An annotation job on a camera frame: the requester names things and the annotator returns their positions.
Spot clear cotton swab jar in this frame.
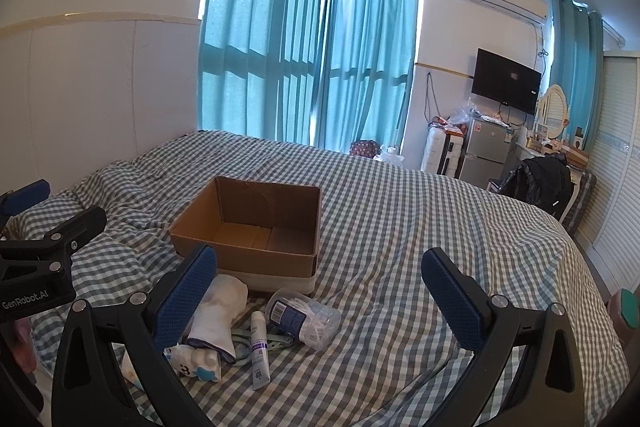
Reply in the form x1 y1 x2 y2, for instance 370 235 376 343
265 288 342 350

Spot white oval mirror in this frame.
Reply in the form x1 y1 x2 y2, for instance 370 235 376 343
536 84 568 140

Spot teal container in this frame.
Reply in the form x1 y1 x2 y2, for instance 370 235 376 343
607 287 637 344

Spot brown cardboard boxes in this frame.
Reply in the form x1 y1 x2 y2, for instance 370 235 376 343
562 146 591 170

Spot white tube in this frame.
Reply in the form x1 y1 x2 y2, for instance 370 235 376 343
250 311 271 390

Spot clear plastic bag on fridge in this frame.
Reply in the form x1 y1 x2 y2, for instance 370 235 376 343
450 99 483 128

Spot teal lanyard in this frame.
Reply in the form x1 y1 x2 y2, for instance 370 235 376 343
230 326 293 366

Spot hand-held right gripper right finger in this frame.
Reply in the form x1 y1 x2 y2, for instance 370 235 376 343
421 248 591 427

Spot checked bed blanket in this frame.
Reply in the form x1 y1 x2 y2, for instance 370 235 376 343
0 129 631 427

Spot brown cardboard box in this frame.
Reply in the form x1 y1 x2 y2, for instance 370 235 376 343
169 176 322 299

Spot white cloth pouch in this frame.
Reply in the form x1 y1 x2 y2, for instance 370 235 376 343
182 274 249 363

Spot checked folded cushion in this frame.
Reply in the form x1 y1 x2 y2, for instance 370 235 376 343
565 169 598 228

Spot white suitcase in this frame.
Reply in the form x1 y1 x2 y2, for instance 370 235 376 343
421 123 466 178

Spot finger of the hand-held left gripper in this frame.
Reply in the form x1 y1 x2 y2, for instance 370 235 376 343
0 205 108 282
0 179 52 233

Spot cartoon print tissue packet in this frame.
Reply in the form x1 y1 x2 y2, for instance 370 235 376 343
164 343 223 381

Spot patterned dark bag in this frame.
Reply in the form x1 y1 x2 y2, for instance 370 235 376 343
350 140 383 158

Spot wide teal curtain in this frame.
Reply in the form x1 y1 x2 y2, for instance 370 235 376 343
197 0 328 148

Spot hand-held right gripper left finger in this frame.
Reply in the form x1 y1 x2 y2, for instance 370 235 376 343
51 243 218 427

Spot grey small fridge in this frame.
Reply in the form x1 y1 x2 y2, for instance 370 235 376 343
459 116 523 190

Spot narrow teal curtain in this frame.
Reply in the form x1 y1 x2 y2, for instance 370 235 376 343
545 0 606 150

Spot white louvred wardrobe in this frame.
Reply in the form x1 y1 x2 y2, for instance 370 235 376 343
575 52 640 293

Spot black wall television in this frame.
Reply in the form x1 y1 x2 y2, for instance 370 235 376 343
472 48 542 116

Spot black jacket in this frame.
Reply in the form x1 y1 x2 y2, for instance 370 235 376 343
500 155 575 220

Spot dark wall cable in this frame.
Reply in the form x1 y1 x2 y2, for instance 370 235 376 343
424 72 437 124

